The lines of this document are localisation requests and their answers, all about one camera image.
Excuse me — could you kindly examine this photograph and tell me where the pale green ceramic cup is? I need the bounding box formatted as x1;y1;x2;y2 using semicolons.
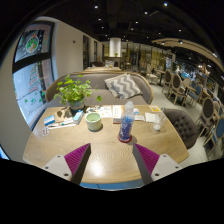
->
85;112;103;132

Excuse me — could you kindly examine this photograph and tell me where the group of ceiling spotlights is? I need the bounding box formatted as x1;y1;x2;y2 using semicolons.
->
93;1;219;59

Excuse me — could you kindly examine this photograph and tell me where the white round pillar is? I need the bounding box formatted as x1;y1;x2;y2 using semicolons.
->
109;37;122;58

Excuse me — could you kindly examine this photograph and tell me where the grey curved sofa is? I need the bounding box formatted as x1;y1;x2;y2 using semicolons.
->
44;70;155;109

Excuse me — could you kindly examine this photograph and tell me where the clear plastic cup with straw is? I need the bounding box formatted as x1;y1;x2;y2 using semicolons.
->
143;107;166;132

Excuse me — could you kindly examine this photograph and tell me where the clear blue-labelled water bottle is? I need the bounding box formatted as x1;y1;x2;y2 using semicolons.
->
117;100;136;143

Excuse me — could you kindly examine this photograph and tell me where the group of round-backed dining chairs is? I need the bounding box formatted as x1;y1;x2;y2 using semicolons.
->
161;69;224;158

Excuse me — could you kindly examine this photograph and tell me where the green potted plant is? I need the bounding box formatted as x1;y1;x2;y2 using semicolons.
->
53;74;103;113

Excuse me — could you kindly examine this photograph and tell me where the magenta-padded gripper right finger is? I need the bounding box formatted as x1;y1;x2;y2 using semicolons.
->
132;143;184;186

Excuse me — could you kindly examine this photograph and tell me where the white box with orange print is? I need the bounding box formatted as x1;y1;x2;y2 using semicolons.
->
112;104;123;124

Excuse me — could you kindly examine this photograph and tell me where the dark grey tufted chair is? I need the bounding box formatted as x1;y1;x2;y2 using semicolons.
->
163;108;199;150

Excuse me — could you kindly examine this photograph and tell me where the small blue white carton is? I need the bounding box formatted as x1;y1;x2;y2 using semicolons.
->
72;109;85;125

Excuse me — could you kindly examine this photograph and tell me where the white paper napkin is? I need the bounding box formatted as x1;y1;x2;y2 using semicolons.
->
143;112;157;124

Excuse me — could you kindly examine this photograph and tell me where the yellow square card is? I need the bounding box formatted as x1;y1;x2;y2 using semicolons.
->
148;105;162;114

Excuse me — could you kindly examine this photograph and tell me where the flat round red coaster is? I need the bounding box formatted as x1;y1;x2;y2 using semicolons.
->
117;133;133;144

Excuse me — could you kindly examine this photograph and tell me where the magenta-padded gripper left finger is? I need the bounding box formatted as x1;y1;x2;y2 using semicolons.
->
42;143;92;185

